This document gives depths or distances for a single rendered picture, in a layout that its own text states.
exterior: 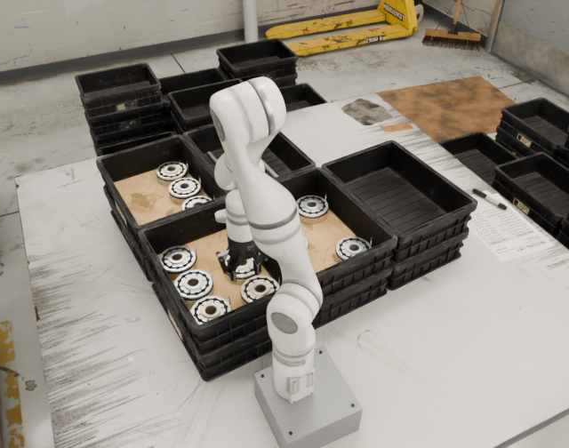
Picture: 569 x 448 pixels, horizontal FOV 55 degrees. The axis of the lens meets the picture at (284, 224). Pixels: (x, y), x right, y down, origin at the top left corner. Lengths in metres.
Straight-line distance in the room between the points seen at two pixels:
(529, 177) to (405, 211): 1.20
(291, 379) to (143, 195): 0.86
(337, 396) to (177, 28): 3.88
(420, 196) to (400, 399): 0.68
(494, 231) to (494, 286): 0.26
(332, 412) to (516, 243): 0.93
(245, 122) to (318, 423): 0.73
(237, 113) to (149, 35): 3.95
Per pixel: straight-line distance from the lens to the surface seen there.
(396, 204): 1.76
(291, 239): 0.95
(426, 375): 1.51
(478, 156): 3.12
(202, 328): 1.27
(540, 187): 2.80
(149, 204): 1.78
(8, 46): 4.65
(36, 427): 2.37
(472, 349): 1.59
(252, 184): 0.88
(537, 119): 3.35
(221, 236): 1.62
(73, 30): 4.64
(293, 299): 1.05
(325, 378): 1.34
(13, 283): 2.91
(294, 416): 1.29
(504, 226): 1.99
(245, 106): 0.83
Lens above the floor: 1.93
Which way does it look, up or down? 41 degrees down
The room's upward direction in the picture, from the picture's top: straight up
